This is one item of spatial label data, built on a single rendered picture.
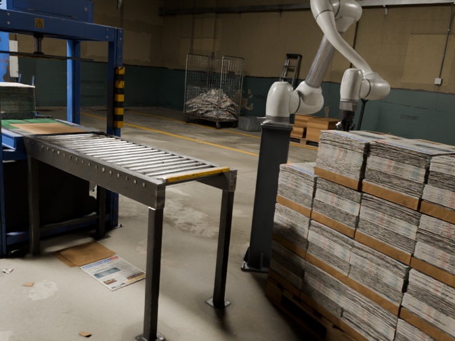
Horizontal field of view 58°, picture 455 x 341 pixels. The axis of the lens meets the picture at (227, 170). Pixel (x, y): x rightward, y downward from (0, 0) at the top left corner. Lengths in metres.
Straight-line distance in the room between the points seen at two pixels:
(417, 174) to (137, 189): 1.20
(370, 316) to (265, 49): 9.02
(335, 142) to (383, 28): 7.28
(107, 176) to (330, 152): 1.10
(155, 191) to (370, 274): 1.02
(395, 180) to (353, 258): 0.43
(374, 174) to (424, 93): 6.97
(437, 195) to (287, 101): 1.25
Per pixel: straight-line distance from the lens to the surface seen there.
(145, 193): 1.90
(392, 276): 1.91
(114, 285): 2.65
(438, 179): 1.73
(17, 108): 3.73
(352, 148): 1.95
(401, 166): 1.82
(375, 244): 1.93
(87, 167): 2.29
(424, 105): 8.81
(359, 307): 2.07
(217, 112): 9.72
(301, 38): 10.03
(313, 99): 2.74
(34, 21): 2.97
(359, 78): 2.20
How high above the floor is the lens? 1.29
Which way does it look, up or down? 13 degrees down
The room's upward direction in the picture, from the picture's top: 5 degrees clockwise
